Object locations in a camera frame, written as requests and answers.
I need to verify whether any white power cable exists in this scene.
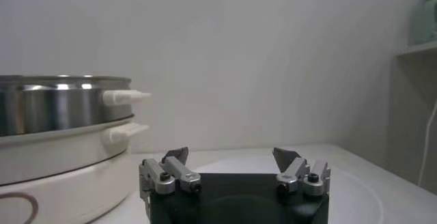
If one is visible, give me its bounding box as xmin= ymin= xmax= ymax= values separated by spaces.
xmin=418 ymin=98 xmax=437 ymax=187

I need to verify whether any white electric cooker base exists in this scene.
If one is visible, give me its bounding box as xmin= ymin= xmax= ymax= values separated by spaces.
xmin=0 ymin=115 xmax=151 ymax=224

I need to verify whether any white wall shelf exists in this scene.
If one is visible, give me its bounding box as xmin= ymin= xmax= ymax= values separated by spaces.
xmin=394 ymin=40 xmax=437 ymax=58

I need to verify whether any green item on shelf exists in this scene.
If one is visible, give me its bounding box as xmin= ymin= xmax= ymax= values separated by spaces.
xmin=408 ymin=0 xmax=437 ymax=47

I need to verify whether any perforated steel steamer basket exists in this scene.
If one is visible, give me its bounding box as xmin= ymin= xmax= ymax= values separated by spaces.
xmin=0 ymin=74 xmax=152 ymax=137

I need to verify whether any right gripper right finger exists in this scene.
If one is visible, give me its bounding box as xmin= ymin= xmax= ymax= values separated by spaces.
xmin=272 ymin=147 xmax=331 ymax=196

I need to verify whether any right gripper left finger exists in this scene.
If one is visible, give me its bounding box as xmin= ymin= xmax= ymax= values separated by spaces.
xmin=139 ymin=146 xmax=202 ymax=201

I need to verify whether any large white plate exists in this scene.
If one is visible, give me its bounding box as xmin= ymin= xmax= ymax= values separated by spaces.
xmin=126 ymin=156 xmax=386 ymax=224

